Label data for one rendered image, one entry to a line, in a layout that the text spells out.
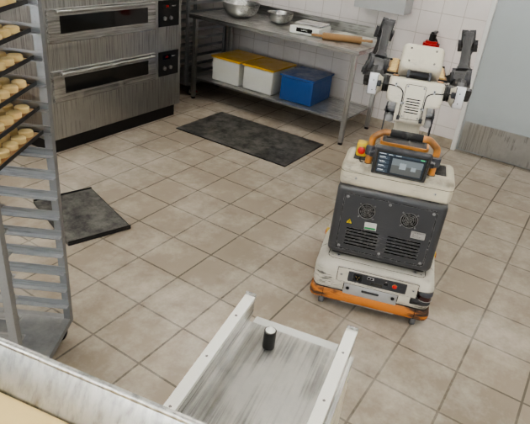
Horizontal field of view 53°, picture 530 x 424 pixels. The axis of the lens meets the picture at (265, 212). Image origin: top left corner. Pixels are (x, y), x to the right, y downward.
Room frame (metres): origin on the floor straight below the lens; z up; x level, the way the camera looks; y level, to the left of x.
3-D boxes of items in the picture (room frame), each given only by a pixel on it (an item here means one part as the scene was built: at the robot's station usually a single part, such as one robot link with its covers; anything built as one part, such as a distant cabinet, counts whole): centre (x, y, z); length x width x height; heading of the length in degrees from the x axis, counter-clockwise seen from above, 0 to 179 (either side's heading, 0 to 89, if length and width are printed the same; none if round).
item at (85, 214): (2.96, 1.19, 0.02); 0.60 x 0.40 x 0.03; 42
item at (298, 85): (5.34, -0.27, 0.36); 0.46 x 0.38 x 0.26; 151
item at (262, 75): (5.56, 0.12, 0.36); 0.46 x 0.38 x 0.26; 150
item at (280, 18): (5.65, 0.07, 0.93); 0.27 x 0.27 x 0.10
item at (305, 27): (5.32, -0.24, 0.92); 0.32 x 0.30 x 0.09; 157
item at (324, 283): (2.58, -0.66, 0.16); 0.67 x 0.64 x 0.25; 167
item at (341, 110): (5.49, -0.01, 0.49); 1.90 x 0.72 x 0.98; 60
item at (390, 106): (2.87, -0.73, 0.93); 0.28 x 0.16 x 0.22; 77
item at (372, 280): (2.26, -0.61, 0.23); 0.41 x 0.02 x 0.08; 77
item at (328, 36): (5.05, -0.52, 0.91); 0.56 x 0.06 x 0.06; 88
